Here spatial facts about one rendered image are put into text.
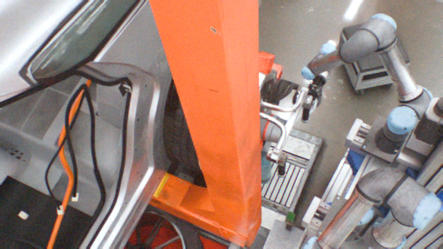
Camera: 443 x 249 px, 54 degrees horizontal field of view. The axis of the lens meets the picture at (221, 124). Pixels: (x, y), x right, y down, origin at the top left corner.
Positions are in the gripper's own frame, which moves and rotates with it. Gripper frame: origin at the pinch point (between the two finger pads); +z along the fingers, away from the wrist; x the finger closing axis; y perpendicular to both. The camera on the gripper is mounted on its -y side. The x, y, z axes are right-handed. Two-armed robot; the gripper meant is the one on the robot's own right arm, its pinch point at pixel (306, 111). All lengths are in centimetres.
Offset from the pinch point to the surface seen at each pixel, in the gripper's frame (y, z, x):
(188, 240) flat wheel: -33, 79, -34
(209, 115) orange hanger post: 100, 71, -9
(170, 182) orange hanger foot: -15, 59, -52
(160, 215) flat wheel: -33, 73, -55
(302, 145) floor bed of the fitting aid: -75, -18, -3
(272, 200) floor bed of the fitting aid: -81, 25, -8
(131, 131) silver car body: 41, 61, -57
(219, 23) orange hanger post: 137, 71, -3
